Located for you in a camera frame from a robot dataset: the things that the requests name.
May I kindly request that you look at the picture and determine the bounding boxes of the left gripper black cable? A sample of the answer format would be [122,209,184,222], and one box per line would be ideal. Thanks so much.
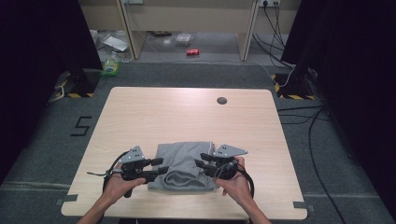
[87,150,131,192]

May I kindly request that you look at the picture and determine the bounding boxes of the person's right hand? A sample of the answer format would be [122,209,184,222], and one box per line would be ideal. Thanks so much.
[214,157,250,205]

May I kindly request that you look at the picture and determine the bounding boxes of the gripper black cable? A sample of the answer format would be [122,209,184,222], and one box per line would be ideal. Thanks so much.
[87,150,131,192]
[236,163,255,200]

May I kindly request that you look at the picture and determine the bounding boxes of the black floor cables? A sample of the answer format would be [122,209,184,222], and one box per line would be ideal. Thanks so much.
[276,105,347,224]

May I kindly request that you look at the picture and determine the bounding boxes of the person's left hand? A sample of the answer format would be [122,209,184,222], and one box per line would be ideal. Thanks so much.
[104,172,147,203]

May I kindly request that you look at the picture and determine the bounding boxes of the black curtain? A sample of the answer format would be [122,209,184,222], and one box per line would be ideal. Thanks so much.
[0,0,104,185]
[280,0,396,218]

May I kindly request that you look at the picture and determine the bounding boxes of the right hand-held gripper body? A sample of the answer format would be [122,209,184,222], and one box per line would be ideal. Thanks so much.
[211,144,249,181]

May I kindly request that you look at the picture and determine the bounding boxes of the clear plastic container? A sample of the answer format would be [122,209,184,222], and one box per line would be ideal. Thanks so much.
[175,33,194,45]

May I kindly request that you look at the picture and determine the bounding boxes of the white plastic sheet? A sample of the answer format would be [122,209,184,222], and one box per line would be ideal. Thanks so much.
[102,34,130,52]

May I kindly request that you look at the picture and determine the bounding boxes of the green plastic bag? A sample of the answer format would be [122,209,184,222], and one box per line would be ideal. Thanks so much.
[99,50,121,77]

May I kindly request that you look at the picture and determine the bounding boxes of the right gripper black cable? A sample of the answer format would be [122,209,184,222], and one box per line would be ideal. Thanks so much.
[236,163,255,200]

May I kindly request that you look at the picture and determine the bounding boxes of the grey cotton garment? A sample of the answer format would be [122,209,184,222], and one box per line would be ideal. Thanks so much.
[148,141,219,192]

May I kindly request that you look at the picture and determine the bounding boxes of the white floor cable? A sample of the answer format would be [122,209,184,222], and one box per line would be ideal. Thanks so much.
[248,60,296,89]

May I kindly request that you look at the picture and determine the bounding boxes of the black stand base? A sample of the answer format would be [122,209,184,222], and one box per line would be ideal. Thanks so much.
[270,65,316,101]
[54,68,101,99]

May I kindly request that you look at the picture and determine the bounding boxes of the black socket cables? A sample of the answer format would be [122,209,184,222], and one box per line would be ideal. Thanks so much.
[251,2,295,69]

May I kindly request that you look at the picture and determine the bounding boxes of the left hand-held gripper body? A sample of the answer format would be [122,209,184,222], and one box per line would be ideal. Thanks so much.
[106,145,158,199]

